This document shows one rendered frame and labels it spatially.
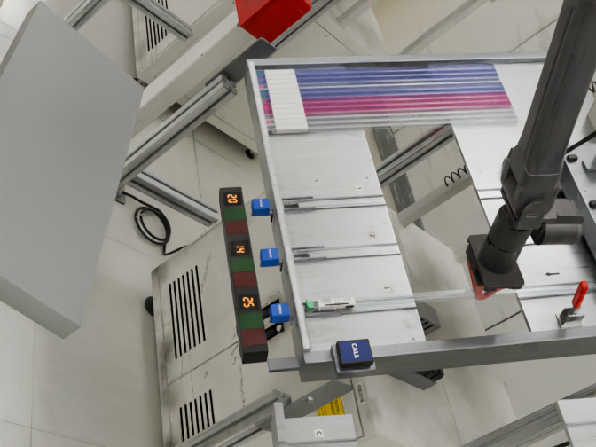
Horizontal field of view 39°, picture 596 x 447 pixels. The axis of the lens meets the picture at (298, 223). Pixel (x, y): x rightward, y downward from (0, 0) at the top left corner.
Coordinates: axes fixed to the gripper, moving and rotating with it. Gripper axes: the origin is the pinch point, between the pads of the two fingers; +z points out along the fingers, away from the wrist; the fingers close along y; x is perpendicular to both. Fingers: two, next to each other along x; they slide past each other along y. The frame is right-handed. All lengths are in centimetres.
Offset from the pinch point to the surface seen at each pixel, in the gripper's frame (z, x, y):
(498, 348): 1.2, -0.4, -10.2
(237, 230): 2.2, 38.2, 17.6
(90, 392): 65, 67, 23
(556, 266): 1.0, -15.8, 4.8
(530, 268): 1.0, -11.0, 4.9
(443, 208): 169, -80, 155
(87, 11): 42, 66, 132
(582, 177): -5.1, -24.0, 19.6
